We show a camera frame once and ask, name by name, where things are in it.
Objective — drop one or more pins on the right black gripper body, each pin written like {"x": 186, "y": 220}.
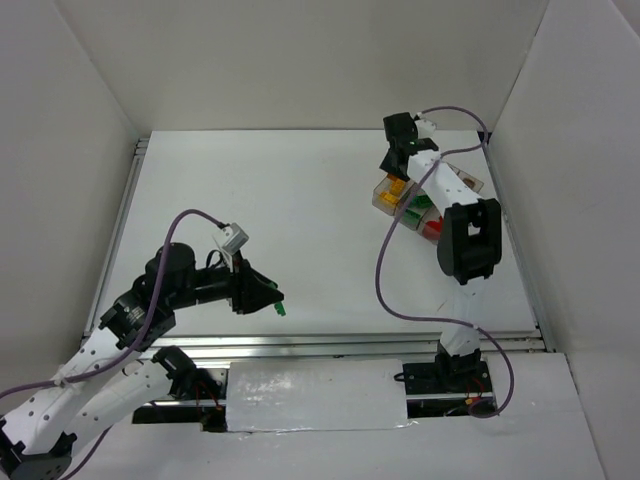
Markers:
{"x": 393, "y": 163}

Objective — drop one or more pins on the clear bin for green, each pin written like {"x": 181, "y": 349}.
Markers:
{"x": 427, "y": 214}

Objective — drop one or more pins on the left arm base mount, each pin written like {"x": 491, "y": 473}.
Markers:
{"x": 203, "y": 405}

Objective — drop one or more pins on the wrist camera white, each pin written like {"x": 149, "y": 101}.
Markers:
{"x": 425, "y": 127}
{"x": 230, "y": 238}

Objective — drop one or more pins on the red round lego brick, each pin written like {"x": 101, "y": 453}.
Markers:
{"x": 432, "y": 229}

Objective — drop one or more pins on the long green lego brick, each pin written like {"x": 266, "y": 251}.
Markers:
{"x": 411, "y": 219}

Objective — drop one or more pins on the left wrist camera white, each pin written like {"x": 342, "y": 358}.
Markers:
{"x": 230, "y": 238}

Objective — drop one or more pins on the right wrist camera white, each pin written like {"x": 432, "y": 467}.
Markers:
{"x": 425, "y": 127}

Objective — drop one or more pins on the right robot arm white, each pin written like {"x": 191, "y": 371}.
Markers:
{"x": 470, "y": 240}

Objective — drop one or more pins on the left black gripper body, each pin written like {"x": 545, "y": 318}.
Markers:
{"x": 240, "y": 291}

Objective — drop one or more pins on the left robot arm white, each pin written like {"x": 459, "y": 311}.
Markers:
{"x": 106, "y": 379}

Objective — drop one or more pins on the clear bin for yellow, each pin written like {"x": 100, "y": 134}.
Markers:
{"x": 383, "y": 187}

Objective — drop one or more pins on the yellow black striped lego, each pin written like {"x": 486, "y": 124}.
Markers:
{"x": 388, "y": 200}

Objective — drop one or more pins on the white foil cover plate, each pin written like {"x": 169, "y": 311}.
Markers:
{"x": 318, "y": 395}

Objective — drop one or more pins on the small green lego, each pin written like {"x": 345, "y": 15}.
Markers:
{"x": 421, "y": 202}

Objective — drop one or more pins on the yellow lego brick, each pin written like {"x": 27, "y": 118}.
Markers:
{"x": 396, "y": 185}

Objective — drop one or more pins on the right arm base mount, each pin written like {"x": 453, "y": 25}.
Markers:
{"x": 430, "y": 395}

